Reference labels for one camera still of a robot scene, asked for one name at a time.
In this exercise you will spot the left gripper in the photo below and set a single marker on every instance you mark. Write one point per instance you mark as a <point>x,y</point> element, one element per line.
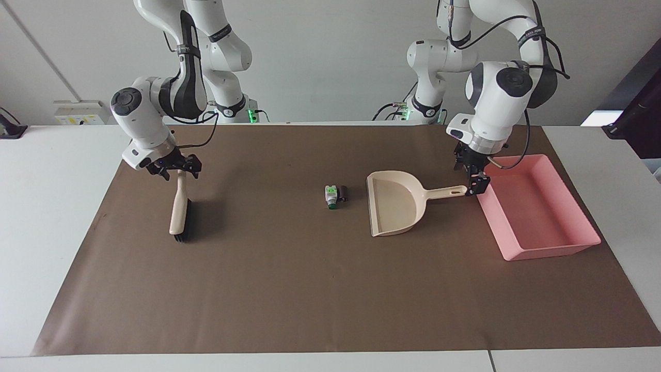
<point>469,159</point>

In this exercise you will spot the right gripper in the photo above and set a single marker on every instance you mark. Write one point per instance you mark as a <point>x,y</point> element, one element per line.
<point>169,160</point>

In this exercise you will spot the cream brush with black bristles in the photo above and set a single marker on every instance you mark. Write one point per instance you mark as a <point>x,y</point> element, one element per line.
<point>178,212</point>

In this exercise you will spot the cream plastic dustpan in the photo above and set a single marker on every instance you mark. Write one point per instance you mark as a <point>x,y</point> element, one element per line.
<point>393,204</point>

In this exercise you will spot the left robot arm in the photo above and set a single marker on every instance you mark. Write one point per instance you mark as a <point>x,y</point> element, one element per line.
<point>498,103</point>

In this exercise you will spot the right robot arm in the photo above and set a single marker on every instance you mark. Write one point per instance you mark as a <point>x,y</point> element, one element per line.
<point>142,116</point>

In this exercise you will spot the pink plastic bin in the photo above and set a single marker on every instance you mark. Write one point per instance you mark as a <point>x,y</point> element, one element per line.
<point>537,217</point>

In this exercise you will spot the white and green electronic part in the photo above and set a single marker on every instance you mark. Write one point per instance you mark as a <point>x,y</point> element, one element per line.
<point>330,195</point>

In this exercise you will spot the black stand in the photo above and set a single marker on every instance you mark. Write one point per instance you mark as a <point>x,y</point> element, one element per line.
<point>638,108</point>
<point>11,129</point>

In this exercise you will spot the white wall socket box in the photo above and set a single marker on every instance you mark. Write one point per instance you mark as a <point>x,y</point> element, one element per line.
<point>80,112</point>

